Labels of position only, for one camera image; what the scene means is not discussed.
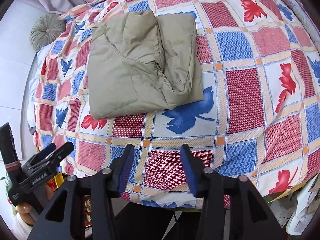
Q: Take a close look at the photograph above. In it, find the khaki puffer jacket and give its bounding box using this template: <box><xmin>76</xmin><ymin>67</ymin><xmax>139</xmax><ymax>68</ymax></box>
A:
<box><xmin>87</xmin><ymin>10</ymin><xmax>204</xmax><ymax>120</ymax></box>

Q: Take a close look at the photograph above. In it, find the white sleeve forearm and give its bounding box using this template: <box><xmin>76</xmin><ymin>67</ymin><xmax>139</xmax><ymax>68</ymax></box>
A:
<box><xmin>10</xmin><ymin>213</ymin><xmax>33</xmax><ymax>240</ymax></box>

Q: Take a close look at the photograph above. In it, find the person's left hand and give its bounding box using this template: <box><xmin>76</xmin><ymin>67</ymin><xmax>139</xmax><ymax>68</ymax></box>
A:
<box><xmin>17</xmin><ymin>185</ymin><xmax>54</xmax><ymax>226</ymax></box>

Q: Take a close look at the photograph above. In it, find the round grey-green pleated cushion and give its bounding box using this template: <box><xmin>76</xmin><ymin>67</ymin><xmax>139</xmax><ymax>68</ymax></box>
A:
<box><xmin>29</xmin><ymin>13</ymin><xmax>66</xmax><ymax>51</ymax></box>

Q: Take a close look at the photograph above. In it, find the patchwork leaf print bedspread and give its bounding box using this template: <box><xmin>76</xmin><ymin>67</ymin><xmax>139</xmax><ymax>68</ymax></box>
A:
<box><xmin>29</xmin><ymin>0</ymin><xmax>319</xmax><ymax>208</ymax></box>

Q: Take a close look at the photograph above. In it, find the pink floral quilt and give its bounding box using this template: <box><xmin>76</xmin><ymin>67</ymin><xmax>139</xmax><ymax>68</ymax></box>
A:
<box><xmin>282</xmin><ymin>0</ymin><xmax>319</xmax><ymax>50</ymax></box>

